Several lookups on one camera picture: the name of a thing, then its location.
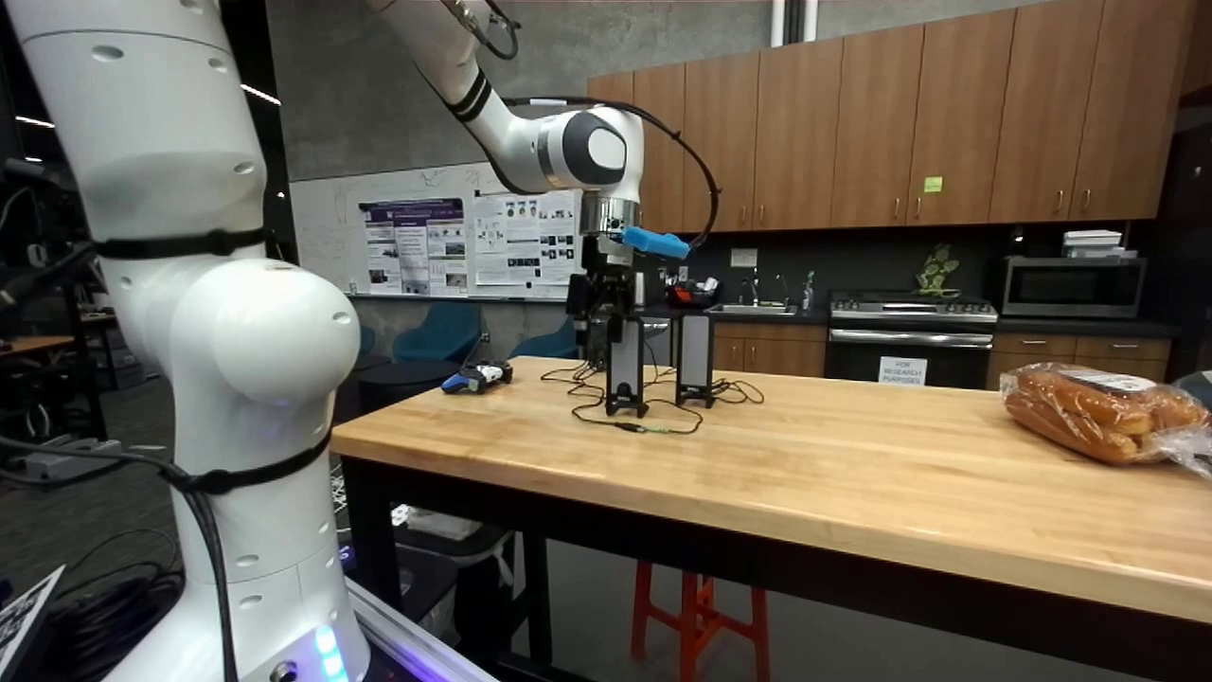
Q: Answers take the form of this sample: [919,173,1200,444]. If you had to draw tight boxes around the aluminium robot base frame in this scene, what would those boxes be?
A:
[346,581,501,682]

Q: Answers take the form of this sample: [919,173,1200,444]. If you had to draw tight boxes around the white printed sheet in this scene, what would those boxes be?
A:
[0,564,68,679]

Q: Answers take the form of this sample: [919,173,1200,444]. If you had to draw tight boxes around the red black countertop item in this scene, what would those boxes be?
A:
[662,269,726,313]

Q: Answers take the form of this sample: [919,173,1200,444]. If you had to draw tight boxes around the wooden wall cabinet row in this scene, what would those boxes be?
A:
[582,0,1212,239]

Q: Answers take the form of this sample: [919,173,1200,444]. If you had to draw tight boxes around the plastic bag of buns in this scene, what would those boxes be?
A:
[1000,362,1212,484]

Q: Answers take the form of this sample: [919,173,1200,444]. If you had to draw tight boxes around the white paper sign on oven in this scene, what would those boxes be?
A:
[875,357,933,389]

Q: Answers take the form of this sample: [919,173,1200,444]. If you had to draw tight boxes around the black kitchen countertop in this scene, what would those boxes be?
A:
[642,299,1187,342]

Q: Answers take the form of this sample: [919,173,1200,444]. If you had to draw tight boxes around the stainless steel stove oven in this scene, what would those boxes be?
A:
[822,297,1000,389]

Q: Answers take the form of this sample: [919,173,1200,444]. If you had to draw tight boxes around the teal chair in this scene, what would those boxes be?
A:
[374,299,489,374]

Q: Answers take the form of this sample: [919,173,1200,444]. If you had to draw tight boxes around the stainless microwave oven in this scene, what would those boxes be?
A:
[1000,252,1148,326]

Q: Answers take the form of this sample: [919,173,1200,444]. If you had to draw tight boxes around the blue game controller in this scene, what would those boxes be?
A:
[441,360,517,396]

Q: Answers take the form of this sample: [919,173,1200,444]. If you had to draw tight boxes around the black desktop speaker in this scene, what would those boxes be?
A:
[601,309,653,420]
[671,309,719,414]

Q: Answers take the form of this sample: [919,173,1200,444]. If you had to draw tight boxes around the white poster board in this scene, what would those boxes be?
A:
[293,158,599,303]

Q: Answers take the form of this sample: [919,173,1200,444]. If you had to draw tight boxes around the black cable along robot base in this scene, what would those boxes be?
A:
[0,427,337,682]

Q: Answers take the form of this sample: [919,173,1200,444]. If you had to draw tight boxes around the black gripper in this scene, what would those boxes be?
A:
[566,263,653,370]

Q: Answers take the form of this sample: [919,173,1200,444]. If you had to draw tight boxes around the black USB cable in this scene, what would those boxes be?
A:
[537,360,614,396]

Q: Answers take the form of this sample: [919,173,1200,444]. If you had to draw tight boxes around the wooden base cabinet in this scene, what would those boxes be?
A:
[986,328,1179,389]
[712,319,828,378]

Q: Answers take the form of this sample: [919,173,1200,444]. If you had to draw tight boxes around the small green plant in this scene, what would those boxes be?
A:
[918,241,967,303]

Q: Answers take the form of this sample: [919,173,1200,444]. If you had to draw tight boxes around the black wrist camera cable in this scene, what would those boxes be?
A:
[469,0,726,251]

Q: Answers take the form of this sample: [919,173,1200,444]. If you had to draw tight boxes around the black aux cable green jack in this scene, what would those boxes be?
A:
[566,389,708,438]

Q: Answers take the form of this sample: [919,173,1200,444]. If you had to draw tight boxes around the stainless kitchen sink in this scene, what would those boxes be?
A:
[712,299,803,321]

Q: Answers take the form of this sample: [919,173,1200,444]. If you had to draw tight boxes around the black speaker link cable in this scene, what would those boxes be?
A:
[712,374,768,410]

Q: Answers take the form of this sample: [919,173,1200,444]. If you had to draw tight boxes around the white stack on microwave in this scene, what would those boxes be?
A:
[1059,226,1130,263]

